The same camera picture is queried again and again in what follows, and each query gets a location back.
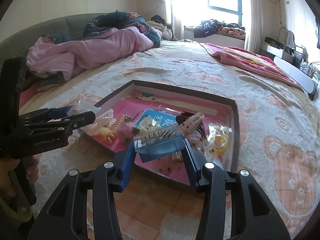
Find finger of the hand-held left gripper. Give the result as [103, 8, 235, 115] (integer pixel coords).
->
[19, 106, 73, 124]
[25, 111, 96, 137]

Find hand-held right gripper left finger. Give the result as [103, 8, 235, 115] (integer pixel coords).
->
[27, 139, 137, 240]

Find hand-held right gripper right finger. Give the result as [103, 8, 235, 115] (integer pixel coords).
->
[182, 139, 292, 240]

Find small clear plastic bag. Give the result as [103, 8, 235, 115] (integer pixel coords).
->
[69, 99, 100, 117]

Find clear bag with yellow bracelet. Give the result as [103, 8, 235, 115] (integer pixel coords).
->
[200, 123, 234, 155]

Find beige hair comb clip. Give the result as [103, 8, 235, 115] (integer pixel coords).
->
[109, 115, 125, 140]

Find clear plastic jewelry case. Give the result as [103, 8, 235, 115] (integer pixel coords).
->
[133, 124, 185, 164]

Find dark shallow cardboard box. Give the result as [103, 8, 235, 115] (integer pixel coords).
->
[79, 80, 241, 187]

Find pink fluffy hair clip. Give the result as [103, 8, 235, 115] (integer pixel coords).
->
[119, 124, 135, 139]

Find pink spotted hair clip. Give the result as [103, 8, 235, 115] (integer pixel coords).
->
[181, 112, 205, 137]

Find white flower hair clip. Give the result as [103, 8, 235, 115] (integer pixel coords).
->
[139, 116, 160, 133]

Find pink picture book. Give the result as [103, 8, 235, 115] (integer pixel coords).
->
[95, 90, 234, 183]

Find pink quilt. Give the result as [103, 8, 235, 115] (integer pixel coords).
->
[26, 26, 160, 80]

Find grey padded headboard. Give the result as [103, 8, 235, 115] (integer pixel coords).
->
[0, 13, 110, 63]

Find dark floral quilt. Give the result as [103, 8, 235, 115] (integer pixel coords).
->
[83, 12, 162, 48]

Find red pink blanket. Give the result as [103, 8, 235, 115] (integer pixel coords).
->
[200, 42, 304, 90]

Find pile of light clothes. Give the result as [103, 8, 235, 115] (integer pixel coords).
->
[146, 15, 173, 40]

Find dark blue jacket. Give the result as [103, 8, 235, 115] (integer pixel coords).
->
[194, 19, 223, 38]

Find orange floral cloth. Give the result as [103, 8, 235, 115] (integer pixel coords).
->
[219, 26, 247, 37]

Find white cabinet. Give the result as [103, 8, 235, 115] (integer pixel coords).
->
[260, 41, 319, 100]

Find sheer white curtain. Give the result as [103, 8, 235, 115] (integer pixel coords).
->
[164, 0, 185, 40]

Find cream curtain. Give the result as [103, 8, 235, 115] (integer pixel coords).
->
[246, 0, 264, 53]

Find white-framed table mirror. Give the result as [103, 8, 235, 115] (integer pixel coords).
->
[279, 27, 295, 47]

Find cream hair ties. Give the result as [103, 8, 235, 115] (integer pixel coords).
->
[94, 109, 114, 137]

